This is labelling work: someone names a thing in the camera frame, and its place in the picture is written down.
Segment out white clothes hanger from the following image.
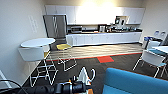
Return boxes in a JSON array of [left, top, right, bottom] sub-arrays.
[[85, 67, 97, 82]]

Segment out yellow bar stool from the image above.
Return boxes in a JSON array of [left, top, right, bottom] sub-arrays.
[[55, 42, 78, 72]]

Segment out silver microwave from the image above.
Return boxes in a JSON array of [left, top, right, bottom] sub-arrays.
[[70, 25, 83, 34]]

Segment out white bar stool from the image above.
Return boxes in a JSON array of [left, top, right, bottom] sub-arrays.
[[17, 45, 58, 88]]

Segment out round white high table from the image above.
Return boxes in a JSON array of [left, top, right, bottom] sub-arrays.
[[20, 37, 57, 76]]

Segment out white kitchen counter cabinets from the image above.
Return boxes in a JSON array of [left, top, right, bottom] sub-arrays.
[[65, 30, 144, 47]]

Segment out stainless steel refrigerator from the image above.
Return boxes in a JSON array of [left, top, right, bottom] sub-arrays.
[[42, 14, 68, 40]]

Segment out blue sofa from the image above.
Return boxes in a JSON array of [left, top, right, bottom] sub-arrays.
[[101, 67, 168, 94]]

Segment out white upper kitchen cabinets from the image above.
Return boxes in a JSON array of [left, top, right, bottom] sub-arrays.
[[44, 4, 146, 26]]

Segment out white chair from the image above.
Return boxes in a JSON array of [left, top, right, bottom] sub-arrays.
[[142, 39, 162, 52], [132, 49, 168, 79]]

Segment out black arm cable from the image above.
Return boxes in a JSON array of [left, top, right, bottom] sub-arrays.
[[0, 78, 30, 94]]

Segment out white wall switch panel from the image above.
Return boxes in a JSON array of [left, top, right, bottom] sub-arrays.
[[29, 14, 38, 34]]

